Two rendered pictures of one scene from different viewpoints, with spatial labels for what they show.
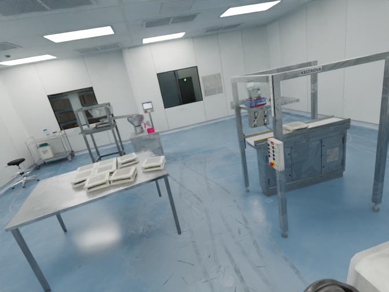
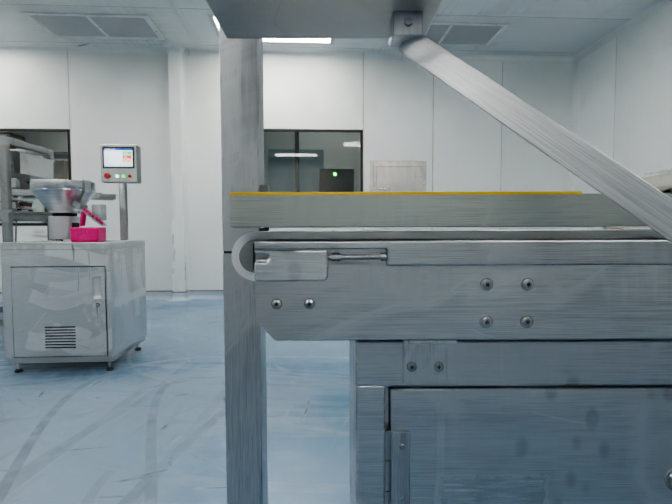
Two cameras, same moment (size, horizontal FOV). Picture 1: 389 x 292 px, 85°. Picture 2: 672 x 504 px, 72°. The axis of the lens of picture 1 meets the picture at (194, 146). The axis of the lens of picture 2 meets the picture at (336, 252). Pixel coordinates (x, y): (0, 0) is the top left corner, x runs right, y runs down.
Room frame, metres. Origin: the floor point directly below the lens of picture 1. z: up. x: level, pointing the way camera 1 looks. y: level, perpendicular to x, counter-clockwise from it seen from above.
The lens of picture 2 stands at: (2.00, -0.87, 0.84)
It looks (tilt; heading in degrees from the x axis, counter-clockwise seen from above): 3 degrees down; 6
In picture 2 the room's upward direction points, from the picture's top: straight up
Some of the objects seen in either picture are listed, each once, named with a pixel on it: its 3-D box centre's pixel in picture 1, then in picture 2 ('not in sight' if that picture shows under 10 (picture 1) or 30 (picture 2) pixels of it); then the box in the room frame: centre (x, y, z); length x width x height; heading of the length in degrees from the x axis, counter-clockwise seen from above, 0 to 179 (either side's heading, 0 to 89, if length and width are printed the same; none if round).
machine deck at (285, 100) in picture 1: (267, 103); not in sight; (2.62, -1.00, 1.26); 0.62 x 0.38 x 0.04; 96
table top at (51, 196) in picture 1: (98, 178); not in sight; (2.38, 1.22, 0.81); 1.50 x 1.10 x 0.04; 109
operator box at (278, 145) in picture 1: (276, 154); not in sight; (1.72, -0.70, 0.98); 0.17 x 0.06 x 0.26; 6
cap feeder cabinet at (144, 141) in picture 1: (148, 147); (81, 301); (4.70, 1.04, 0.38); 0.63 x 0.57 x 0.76; 100
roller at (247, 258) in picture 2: not in sight; (272, 250); (2.58, -0.73, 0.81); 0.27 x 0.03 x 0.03; 6
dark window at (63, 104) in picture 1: (76, 108); (12, 177); (6.90, 3.40, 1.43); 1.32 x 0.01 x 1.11; 100
